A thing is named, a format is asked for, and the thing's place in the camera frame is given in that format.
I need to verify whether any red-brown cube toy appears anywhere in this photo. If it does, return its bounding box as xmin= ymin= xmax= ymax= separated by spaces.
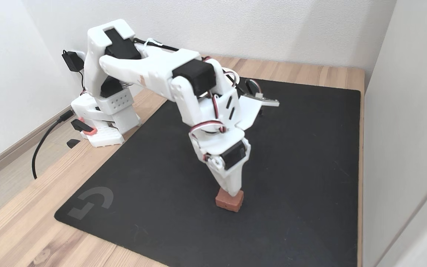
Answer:
xmin=215 ymin=188 xmax=244 ymax=212

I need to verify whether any black desk mat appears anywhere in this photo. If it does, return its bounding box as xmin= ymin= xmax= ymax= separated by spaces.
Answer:
xmin=54 ymin=76 xmax=361 ymax=267

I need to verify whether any black orange table clamp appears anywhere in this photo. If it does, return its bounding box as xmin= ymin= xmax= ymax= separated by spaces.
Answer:
xmin=66 ymin=117 xmax=97 ymax=149

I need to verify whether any wrist camera on white bracket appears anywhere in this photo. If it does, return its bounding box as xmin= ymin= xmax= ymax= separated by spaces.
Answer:
xmin=236 ymin=78 xmax=280 ymax=131

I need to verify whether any black power cable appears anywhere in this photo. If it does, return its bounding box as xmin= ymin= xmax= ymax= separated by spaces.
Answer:
xmin=32 ymin=110 xmax=74 ymax=179

